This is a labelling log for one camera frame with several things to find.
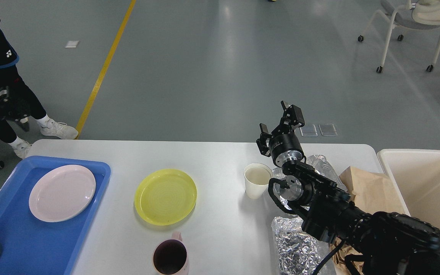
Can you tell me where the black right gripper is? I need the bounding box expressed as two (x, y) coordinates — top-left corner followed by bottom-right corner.
(256, 101), (306, 167)

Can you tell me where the yellow plate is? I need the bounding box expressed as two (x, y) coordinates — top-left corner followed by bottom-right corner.
(133, 169), (197, 226)

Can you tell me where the pink mug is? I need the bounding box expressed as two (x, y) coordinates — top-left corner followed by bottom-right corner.
(152, 231), (190, 275)

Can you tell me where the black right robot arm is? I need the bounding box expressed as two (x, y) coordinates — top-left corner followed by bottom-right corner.
(256, 101), (440, 275)

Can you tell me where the clear floor plate left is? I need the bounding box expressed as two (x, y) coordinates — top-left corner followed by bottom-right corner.
(300, 124), (318, 137)

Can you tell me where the clear floor plate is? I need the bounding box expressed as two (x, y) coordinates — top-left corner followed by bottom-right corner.
(300, 124), (318, 137)
(318, 123), (338, 136)

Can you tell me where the clear floor plate right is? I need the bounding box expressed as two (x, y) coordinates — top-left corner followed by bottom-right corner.
(318, 123), (338, 136)

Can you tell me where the white paper cup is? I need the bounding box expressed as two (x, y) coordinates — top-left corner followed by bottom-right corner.
(243, 163), (273, 199)

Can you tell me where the crumpled foil back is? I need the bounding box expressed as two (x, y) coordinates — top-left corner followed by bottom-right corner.
(271, 154), (348, 211)

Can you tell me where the crumpled foil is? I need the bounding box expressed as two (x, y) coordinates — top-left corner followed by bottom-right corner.
(271, 217), (331, 275)
(271, 154), (348, 211)

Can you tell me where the brown paper bag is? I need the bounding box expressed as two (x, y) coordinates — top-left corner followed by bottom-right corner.
(332, 167), (410, 275)

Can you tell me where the crumpled foil front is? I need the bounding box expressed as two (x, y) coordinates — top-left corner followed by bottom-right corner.
(271, 217), (331, 275)

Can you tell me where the white plastic bin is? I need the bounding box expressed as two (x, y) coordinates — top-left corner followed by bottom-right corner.
(377, 149), (440, 228)

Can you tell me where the white office chair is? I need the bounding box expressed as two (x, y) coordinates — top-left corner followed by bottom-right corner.
(357, 0), (440, 73)

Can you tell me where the pink plate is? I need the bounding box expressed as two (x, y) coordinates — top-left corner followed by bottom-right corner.
(28, 164), (96, 223)

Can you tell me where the blue plastic tray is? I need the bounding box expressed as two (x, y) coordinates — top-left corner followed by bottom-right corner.
(0, 155), (111, 275)

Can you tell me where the person in black clothes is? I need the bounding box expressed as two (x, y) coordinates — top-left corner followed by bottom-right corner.
(0, 29), (78, 159)

